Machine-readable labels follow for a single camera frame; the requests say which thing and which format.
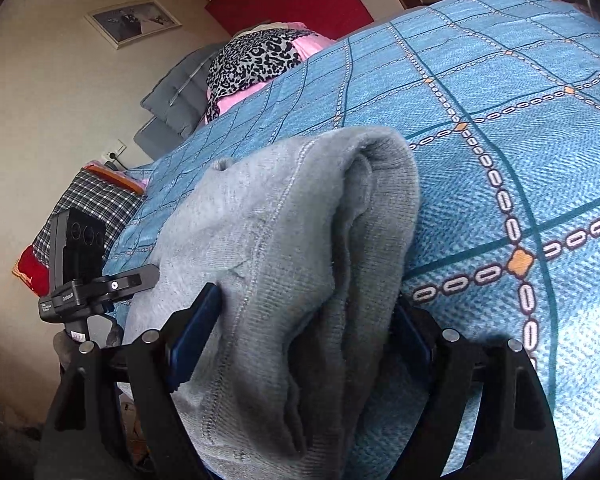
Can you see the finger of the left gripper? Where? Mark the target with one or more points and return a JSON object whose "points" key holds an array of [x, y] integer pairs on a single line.
{"points": [[125, 285]]}

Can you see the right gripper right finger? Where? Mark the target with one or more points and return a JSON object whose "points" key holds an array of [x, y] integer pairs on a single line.
{"points": [[486, 415]]}

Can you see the grey sweatpants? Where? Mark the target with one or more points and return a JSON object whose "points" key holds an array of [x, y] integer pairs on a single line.
{"points": [[306, 240]]}

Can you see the grey gloved left hand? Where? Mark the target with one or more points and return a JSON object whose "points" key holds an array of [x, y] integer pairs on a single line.
{"points": [[66, 342]]}

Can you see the plaid pillow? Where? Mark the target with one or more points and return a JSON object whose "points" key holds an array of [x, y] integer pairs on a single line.
{"points": [[110, 198]]}

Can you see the orange red cushion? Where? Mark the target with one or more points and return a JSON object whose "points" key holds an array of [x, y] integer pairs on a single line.
{"points": [[31, 272]]}

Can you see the grey padded headboard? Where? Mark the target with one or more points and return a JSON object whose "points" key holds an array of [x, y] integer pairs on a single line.
{"points": [[177, 103]]}

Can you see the leopard print blanket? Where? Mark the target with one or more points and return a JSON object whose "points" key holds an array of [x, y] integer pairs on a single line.
{"points": [[253, 58]]}

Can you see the pink quilt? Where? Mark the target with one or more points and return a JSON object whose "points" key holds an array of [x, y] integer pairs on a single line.
{"points": [[306, 46]]}

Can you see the blue patterned bedspread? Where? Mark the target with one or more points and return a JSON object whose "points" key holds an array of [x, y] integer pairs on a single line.
{"points": [[500, 103]]}

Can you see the red wardrobe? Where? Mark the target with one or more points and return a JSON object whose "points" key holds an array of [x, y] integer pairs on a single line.
{"points": [[331, 18]]}

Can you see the wall power socket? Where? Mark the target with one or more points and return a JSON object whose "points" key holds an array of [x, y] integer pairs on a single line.
{"points": [[113, 151]]}

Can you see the framed wall picture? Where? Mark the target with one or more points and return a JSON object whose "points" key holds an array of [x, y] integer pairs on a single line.
{"points": [[131, 22]]}

